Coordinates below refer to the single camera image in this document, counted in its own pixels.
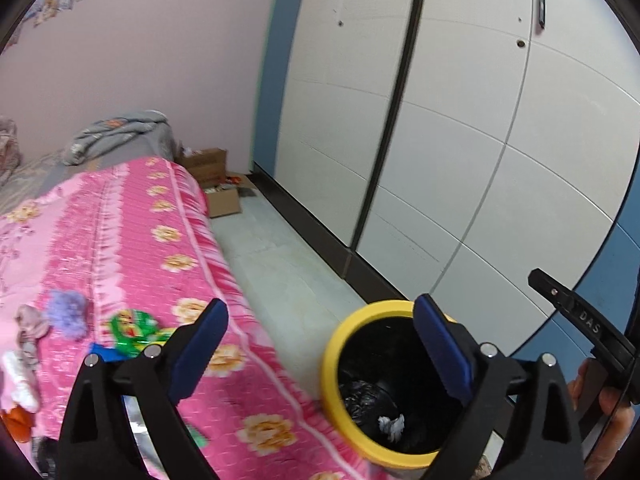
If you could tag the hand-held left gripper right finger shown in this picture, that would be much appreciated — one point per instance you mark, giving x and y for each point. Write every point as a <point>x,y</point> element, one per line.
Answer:
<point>445,355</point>

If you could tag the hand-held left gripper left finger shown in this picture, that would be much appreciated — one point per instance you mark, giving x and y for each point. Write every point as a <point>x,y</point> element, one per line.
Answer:
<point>200,350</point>

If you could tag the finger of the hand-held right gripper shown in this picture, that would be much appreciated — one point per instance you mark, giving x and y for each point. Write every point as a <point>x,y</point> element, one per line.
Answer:
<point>590,322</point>

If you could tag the green snack wrapper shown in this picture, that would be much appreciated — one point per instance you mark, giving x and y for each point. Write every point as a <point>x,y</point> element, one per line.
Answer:
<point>132,327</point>

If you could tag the yellow rim trash bin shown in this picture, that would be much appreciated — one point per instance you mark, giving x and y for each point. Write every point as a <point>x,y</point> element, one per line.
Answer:
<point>332,360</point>

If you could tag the purple fluffy pompom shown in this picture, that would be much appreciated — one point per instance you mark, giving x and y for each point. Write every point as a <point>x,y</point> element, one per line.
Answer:
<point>67,310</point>

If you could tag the orange scrap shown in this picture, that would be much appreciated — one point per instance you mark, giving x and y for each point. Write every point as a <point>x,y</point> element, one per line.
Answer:
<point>17,422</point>

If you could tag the person's right hand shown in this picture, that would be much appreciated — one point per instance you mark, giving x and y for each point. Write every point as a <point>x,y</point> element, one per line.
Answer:
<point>610,420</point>

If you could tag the black bin liner bag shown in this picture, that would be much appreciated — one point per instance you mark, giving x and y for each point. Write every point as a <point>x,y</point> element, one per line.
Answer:
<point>370,355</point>

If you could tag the small green scrap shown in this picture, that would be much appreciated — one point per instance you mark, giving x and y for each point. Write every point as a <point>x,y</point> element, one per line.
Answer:
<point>197,436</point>

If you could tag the crumpled white tissue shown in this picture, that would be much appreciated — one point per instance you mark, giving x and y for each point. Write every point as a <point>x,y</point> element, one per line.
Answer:
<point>390,427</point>

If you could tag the pink floral blanket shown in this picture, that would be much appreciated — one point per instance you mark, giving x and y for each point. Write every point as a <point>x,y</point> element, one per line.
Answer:
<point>150,260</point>

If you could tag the open brown cardboard box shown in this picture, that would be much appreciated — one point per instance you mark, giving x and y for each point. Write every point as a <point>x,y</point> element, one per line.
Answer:
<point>222,205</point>

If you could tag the pinkish grey cloth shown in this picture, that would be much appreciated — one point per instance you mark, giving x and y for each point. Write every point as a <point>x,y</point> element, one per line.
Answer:
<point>32,322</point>

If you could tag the small orange packet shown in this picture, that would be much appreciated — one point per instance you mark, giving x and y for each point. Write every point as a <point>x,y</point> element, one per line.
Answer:
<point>234,179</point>

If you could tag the white crumpled cloth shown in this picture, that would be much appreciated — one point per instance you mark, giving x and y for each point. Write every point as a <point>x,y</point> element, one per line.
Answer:
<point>17,375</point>

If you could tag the dark cloth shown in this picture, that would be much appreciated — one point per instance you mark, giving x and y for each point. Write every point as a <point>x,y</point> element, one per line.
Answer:
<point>46,455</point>

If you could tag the closed brown cardboard box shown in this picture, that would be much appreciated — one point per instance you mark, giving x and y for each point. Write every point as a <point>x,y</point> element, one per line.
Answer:
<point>205,162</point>

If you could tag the white panel wardrobe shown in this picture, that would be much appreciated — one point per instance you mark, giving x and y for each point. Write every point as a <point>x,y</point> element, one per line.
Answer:
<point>450,160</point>

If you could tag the grey folded quilt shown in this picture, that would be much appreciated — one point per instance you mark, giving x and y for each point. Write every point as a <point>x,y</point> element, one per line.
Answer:
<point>115,130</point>

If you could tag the grey bed sheet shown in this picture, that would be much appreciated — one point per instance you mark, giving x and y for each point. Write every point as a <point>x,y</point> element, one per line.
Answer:
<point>35,175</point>

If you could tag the white floral quilt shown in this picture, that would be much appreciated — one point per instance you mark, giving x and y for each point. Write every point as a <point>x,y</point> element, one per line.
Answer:
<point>7,150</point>

